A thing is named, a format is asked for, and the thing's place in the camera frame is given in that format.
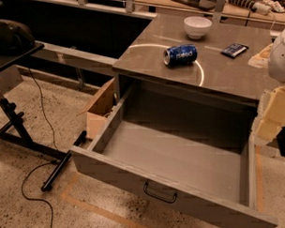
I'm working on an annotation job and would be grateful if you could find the grey drawer cabinet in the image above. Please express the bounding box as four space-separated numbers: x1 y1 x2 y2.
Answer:
113 14 278 149

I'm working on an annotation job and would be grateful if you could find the grey metal rail beam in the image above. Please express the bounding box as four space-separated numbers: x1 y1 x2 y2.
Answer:
33 42 117 77

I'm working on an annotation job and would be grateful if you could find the dark helmet on tray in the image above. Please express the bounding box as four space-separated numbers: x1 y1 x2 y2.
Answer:
0 19 36 56

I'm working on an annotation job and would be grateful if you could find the cardboard box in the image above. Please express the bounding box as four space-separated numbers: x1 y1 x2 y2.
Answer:
79 78 114 140

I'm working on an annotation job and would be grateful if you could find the black top drawer handle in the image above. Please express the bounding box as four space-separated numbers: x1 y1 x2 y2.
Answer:
143 182 177 204

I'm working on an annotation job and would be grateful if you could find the black and white power tool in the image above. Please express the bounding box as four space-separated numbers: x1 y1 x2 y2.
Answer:
229 0 273 16

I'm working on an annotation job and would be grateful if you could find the white bowl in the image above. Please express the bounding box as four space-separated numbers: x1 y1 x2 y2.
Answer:
184 16 212 39

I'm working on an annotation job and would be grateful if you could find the blue soda can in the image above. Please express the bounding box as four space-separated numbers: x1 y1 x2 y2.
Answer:
163 44 197 67

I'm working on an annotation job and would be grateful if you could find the grey top drawer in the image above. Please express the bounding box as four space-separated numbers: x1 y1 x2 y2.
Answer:
72 81 278 228

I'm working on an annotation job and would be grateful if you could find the black folding stand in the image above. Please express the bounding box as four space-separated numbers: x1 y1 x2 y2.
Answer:
0 43 72 192

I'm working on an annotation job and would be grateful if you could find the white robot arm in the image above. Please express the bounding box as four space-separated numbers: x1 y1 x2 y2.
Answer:
248 29 285 144

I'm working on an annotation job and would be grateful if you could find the black floor cable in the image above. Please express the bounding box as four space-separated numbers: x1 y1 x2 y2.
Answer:
20 68 64 228

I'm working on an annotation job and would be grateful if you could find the dark flat device on bench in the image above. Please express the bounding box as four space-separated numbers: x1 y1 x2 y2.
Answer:
172 0 217 11

